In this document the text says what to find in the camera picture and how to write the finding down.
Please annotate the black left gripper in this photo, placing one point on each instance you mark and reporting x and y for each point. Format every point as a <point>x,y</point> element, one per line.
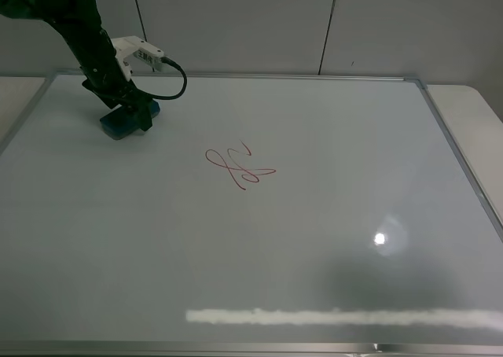
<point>105,79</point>

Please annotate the teal whiteboard eraser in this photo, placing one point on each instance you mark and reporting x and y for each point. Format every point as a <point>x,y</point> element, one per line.
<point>116,124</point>

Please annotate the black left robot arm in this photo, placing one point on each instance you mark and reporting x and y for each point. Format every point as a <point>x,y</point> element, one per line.
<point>79,24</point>

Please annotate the white aluminium-framed whiteboard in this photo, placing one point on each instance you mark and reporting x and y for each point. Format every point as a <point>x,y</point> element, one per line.
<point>260,216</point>

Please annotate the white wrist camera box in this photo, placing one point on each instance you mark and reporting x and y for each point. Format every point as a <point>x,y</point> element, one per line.
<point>139,49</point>

